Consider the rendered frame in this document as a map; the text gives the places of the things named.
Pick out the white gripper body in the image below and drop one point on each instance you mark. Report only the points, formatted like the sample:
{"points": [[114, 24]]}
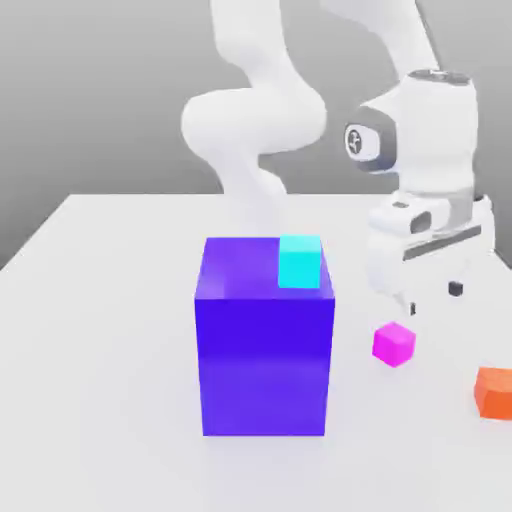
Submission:
{"points": [[432, 268]]}

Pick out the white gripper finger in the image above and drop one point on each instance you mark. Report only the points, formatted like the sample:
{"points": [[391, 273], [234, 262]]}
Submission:
{"points": [[455, 288], [408, 306]]}

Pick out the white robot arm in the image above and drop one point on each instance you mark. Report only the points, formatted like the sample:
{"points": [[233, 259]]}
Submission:
{"points": [[256, 120]]}

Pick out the small magenta cube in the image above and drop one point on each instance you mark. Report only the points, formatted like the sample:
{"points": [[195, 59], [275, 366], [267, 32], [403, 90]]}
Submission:
{"points": [[394, 344]]}

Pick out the small orange cube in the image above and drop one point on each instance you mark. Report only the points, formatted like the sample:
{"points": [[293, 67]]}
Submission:
{"points": [[496, 394]]}

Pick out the small cyan cube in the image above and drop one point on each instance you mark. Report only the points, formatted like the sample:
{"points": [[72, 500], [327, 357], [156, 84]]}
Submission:
{"points": [[300, 264]]}

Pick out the large purple box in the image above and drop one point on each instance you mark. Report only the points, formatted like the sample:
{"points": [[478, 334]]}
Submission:
{"points": [[262, 360]]}

